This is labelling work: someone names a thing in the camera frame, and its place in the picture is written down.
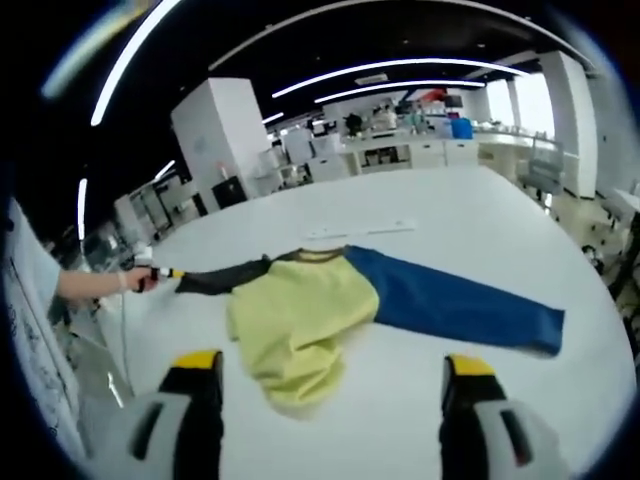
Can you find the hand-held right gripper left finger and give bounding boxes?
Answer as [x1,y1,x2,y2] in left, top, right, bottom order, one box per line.
[124,349,226,480]

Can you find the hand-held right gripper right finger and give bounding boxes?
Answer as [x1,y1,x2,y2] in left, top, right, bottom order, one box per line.
[437,353,569,480]

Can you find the yellow blue black garment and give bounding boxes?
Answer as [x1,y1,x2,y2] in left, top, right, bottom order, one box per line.
[174,243,566,422]

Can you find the person's left hand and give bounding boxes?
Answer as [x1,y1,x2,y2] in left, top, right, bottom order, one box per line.
[118,267,151,295]

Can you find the black floor cabinet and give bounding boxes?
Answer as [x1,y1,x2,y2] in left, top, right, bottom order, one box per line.
[211,178,250,210]

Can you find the white flat table plate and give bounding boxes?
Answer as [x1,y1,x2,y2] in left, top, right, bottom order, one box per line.
[303,218,417,240]

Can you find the curved overhead ceiling light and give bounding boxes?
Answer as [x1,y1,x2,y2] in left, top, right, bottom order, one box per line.
[90,0,187,127]

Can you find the white counter cabinets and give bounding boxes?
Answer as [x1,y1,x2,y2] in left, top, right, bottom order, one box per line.
[342,134,479,174]

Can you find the short linear ceiling light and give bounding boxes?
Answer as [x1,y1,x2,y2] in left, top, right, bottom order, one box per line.
[314,78,487,105]

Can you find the long linear ceiling light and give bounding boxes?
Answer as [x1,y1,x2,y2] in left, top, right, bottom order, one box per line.
[272,57,527,99]

